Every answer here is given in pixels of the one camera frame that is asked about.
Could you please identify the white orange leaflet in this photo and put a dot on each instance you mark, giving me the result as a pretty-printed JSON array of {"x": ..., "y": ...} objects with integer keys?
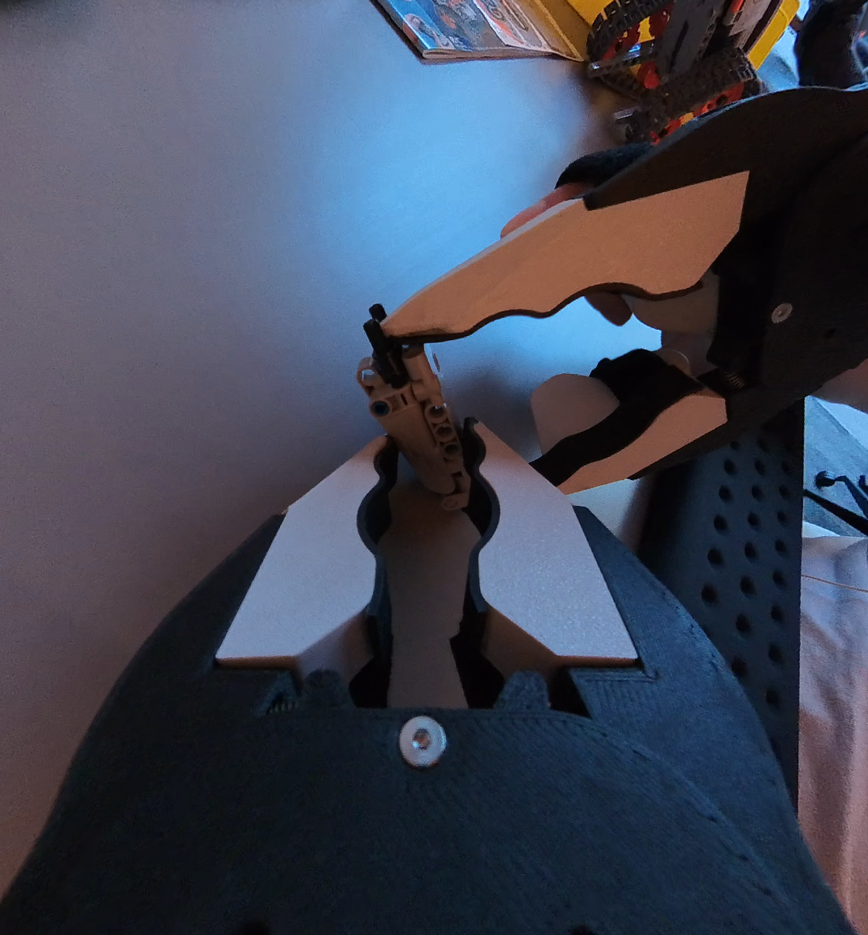
[{"x": 507, "y": 22}]

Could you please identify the person's right hand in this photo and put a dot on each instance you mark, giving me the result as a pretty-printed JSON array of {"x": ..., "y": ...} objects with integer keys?
[{"x": 668, "y": 318}]

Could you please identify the person's right forearm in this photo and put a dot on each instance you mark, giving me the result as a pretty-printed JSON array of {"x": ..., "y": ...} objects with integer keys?
[{"x": 865, "y": 387}]

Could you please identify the blue instruction booklet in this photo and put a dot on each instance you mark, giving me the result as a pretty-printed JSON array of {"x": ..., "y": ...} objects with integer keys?
[{"x": 419, "y": 25}]

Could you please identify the grey brick assembly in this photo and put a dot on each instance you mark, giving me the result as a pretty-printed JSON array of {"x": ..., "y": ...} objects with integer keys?
[{"x": 423, "y": 424}]

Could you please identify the person's white shirt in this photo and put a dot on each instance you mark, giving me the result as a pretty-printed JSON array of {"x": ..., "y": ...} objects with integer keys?
[{"x": 850, "y": 694}]

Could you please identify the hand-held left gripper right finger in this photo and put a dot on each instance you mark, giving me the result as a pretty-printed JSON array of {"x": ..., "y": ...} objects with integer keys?
[{"x": 551, "y": 584}]

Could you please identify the black chair base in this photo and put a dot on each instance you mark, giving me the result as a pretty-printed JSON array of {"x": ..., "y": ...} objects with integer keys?
[{"x": 865, "y": 504}]

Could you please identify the grey orange toy robot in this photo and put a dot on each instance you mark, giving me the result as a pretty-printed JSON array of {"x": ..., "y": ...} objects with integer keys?
[{"x": 682, "y": 73}]

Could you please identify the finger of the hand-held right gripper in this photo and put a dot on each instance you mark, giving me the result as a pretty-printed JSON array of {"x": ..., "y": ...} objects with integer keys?
[
  {"x": 668, "y": 438},
  {"x": 587, "y": 248}
]

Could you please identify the yellow storage bin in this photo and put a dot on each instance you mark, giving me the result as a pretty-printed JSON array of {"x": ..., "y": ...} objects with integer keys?
[{"x": 774, "y": 33}]

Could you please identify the black connector pin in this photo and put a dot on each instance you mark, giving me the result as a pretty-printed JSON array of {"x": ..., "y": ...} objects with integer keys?
[{"x": 383, "y": 350}]

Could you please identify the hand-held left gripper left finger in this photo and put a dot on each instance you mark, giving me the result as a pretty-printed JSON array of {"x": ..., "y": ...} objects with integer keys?
[{"x": 302, "y": 584}]

